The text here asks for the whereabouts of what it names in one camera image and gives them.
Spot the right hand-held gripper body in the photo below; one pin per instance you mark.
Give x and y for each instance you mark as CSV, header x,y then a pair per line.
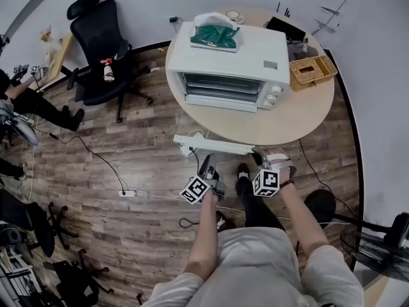
x,y
266,182

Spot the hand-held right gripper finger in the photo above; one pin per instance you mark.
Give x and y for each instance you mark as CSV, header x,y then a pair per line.
x,y
261,157

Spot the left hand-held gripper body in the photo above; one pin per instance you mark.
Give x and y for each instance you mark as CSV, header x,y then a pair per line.
x,y
196,189

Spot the glass oven door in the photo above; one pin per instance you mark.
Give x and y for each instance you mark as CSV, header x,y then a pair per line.
x,y
220,103

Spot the person's left forearm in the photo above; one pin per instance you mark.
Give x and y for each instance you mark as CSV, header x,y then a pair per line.
x,y
204,235

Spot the person's right forearm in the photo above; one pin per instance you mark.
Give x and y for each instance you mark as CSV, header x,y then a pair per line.
x,y
303,222

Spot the white toaster oven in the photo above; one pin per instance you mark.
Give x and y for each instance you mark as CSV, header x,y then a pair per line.
x,y
230,59

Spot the long white power strip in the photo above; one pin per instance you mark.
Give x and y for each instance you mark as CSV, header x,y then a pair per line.
x,y
217,145

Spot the person's right shoe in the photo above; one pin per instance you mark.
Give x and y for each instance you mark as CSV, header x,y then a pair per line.
x,y
243,170

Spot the person's shoe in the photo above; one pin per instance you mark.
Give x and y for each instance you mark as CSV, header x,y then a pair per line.
x,y
243,170
223,222

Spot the person's black trousers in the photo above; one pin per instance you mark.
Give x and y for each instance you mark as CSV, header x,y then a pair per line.
x,y
255,206

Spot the round wooden table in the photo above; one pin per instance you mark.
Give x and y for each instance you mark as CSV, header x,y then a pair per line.
x,y
255,126

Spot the person's left shoe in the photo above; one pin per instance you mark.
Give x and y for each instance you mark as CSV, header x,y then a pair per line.
x,y
223,222

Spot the small white power strip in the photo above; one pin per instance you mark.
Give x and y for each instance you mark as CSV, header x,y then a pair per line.
x,y
127,192

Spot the person's grey shirt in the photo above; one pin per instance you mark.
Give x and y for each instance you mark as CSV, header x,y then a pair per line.
x,y
252,267

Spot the grey folded cloth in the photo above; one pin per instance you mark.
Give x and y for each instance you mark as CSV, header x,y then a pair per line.
x,y
300,50

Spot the green and white bag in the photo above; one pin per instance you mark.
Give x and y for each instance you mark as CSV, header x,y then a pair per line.
x,y
214,35

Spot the black router with antennas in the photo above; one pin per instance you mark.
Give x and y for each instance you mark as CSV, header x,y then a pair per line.
x,y
284,27

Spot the white paper cup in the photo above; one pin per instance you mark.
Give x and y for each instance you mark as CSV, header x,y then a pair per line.
x,y
109,73

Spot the black floor fan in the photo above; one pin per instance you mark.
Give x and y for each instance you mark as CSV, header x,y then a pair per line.
x,y
399,232

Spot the red and white wrapper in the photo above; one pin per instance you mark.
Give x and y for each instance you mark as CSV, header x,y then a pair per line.
x,y
105,61

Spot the white enamel mug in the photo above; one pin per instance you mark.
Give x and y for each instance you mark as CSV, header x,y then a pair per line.
x,y
234,15

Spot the thin grey metal ornament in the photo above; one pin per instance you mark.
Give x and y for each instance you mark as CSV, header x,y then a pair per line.
x,y
326,24

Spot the black swivel chair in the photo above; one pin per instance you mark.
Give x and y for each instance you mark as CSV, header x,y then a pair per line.
x,y
73,283
22,213

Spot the black mesh office chair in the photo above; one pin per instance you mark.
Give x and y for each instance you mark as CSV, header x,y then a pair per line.
x,y
99,43

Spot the white standing fan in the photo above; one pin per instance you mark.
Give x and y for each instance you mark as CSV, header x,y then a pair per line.
x,y
22,130

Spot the metal equipment rack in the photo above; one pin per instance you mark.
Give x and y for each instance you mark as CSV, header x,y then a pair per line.
x,y
16,277

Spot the flowers in white vase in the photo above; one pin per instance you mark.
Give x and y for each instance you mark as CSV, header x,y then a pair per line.
x,y
48,38

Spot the black wall charger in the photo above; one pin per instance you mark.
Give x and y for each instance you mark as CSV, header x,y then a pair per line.
x,y
174,20

